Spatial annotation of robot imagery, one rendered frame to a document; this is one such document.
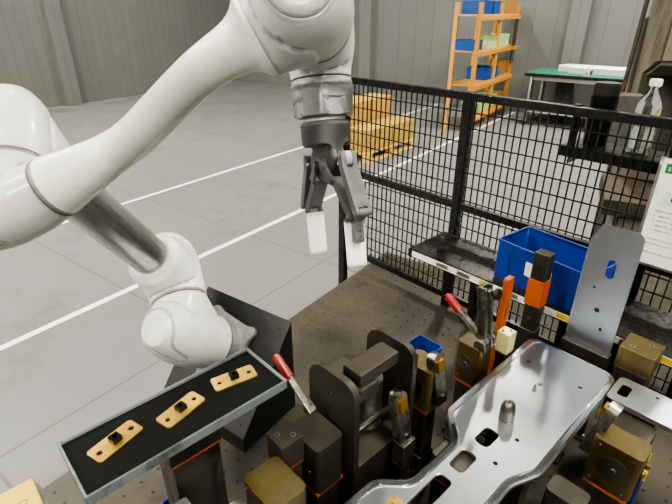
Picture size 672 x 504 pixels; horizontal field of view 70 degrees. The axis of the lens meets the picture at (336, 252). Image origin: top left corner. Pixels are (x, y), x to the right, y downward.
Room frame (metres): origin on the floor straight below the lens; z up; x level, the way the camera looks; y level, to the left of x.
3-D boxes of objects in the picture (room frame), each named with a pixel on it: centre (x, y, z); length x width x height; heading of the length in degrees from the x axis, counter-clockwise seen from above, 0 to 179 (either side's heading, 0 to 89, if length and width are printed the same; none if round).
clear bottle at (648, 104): (1.38, -0.87, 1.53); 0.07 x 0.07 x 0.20
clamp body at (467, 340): (1.00, -0.34, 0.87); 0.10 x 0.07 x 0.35; 43
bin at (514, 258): (1.29, -0.66, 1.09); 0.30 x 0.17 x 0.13; 36
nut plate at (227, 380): (0.72, 0.20, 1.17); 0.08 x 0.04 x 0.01; 122
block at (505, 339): (1.01, -0.44, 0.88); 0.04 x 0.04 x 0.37; 43
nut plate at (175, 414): (0.64, 0.28, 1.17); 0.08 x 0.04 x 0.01; 147
